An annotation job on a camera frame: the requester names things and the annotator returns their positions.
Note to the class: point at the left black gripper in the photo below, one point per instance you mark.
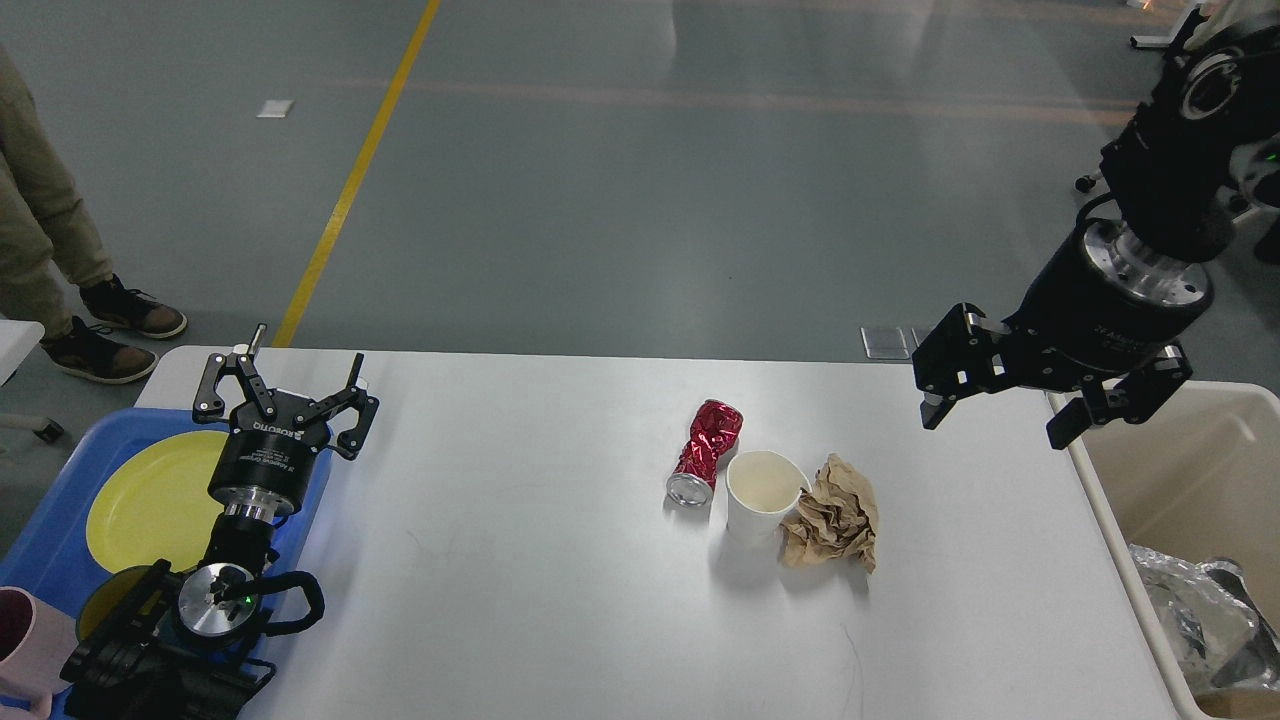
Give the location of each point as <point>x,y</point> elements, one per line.
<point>270,460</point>

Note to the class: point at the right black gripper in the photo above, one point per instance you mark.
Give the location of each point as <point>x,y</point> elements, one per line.
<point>1102,322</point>

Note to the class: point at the yellow plate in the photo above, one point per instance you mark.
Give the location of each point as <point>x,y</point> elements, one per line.
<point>157,505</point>

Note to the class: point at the brown paper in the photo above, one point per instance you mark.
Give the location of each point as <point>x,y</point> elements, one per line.
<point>837,519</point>

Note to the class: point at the white paper cup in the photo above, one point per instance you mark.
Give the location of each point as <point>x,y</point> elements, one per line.
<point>764,487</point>

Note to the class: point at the aluminium foil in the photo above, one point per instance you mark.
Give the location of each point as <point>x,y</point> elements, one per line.
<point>1220,637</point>

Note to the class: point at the pink mug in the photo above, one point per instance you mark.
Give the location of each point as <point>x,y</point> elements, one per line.
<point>37,640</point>

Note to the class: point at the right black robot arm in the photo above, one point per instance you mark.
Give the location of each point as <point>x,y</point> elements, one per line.
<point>1211,122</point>

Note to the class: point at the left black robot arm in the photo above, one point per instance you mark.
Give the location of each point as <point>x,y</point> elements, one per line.
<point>170,643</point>

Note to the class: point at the floor socket plate right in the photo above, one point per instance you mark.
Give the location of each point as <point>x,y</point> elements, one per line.
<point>921,336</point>

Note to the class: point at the floor socket plate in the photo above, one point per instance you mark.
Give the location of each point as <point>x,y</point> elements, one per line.
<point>921,336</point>
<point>886,343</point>

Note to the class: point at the floor socket plate left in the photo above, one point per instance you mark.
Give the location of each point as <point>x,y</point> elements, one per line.
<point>886,343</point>

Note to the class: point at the beige plastic bin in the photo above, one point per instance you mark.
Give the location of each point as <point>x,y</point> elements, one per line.
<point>1199,480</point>

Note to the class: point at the white side table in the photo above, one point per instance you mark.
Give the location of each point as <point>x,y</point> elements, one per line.
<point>18,340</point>

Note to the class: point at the blue plastic tray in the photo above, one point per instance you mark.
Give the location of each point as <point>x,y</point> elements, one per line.
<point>51,559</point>

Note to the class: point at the white floor marker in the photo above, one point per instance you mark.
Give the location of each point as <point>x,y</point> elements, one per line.
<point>275,109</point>

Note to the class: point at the crushed red can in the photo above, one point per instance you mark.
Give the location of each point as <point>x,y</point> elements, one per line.
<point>714,431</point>

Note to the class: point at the person in khaki trousers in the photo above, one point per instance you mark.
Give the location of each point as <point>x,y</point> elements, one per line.
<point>48,236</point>

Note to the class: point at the white office chair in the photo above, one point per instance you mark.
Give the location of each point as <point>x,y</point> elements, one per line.
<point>1199,21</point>

